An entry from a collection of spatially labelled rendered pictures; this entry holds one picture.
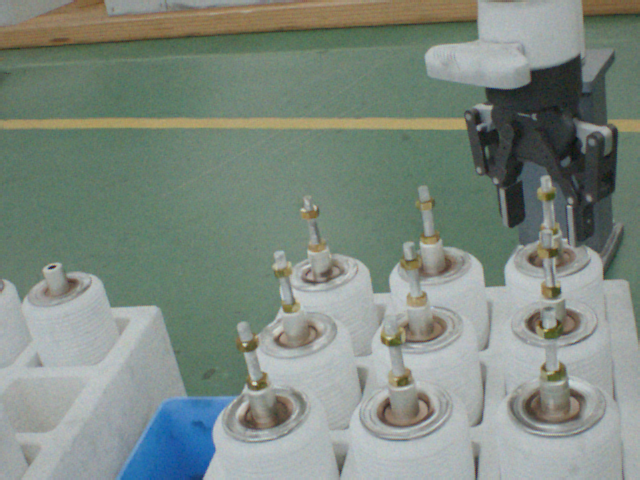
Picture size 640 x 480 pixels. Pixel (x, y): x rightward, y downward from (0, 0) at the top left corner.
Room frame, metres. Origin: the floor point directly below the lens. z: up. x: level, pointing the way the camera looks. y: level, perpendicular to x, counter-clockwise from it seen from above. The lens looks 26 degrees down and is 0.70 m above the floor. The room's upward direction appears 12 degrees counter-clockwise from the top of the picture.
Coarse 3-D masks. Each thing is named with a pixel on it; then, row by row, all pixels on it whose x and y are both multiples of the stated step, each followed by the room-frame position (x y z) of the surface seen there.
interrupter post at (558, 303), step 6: (540, 294) 0.68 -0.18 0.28; (564, 294) 0.68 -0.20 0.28; (540, 300) 0.68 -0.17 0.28; (546, 300) 0.67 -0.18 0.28; (552, 300) 0.67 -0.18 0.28; (558, 300) 0.67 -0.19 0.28; (564, 300) 0.67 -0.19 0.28; (540, 306) 0.68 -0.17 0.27; (546, 306) 0.67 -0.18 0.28; (552, 306) 0.67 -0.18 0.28; (558, 306) 0.67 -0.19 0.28; (564, 306) 0.67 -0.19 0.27; (540, 312) 0.68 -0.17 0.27; (558, 312) 0.67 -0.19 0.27; (564, 312) 0.67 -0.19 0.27; (558, 318) 0.67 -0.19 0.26; (564, 318) 0.67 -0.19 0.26; (564, 324) 0.67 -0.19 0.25
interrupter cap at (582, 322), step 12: (516, 312) 0.71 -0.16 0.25; (528, 312) 0.70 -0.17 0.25; (576, 312) 0.69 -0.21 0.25; (588, 312) 0.68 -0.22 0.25; (516, 324) 0.69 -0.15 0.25; (528, 324) 0.68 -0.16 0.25; (576, 324) 0.67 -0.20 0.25; (588, 324) 0.66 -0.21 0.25; (516, 336) 0.67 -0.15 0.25; (528, 336) 0.67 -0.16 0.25; (564, 336) 0.65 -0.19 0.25; (576, 336) 0.65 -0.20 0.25; (588, 336) 0.65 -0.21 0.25
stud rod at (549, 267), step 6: (546, 234) 0.68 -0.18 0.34; (552, 234) 0.68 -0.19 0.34; (546, 240) 0.68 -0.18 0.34; (552, 240) 0.68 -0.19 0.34; (546, 246) 0.68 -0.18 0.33; (552, 246) 0.68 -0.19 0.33; (552, 258) 0.68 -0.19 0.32; (546, 264) 0.68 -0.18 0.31; (552, 264) 0.68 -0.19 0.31; (546, 270) 0.68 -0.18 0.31; (552, 270) 0.68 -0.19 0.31; (546, 276) 0.68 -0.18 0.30; (552, 276) 0.67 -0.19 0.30; (546, 282) 0.68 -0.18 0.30; (552, 282) 0.68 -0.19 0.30
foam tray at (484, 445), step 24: (504, 288) 0.88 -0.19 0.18; (624, 288) 0.82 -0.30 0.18; (384, 312) 0.89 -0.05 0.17; (504, 312) 0.83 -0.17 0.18; (624, 312) 0.78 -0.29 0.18; (624, 336) 0.74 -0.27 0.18; (360, 360) 0.79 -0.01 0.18; (480, 360) 0.75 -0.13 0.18; (624, 360) 0.70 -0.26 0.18; (360, 384) 0.79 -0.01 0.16; (504, 384) 0.71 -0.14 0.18; (624, 384) 0.67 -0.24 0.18; (624, 408) 0.63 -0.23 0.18; (336, 432) 0.68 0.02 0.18; (480, 432) 0.64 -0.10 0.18; (624, 432) 0.60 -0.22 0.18; (216, 456) 0.68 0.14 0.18; (336, 456) 0.67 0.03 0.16; (480, 456) 0.61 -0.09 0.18; (624, 456) 0.57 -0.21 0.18
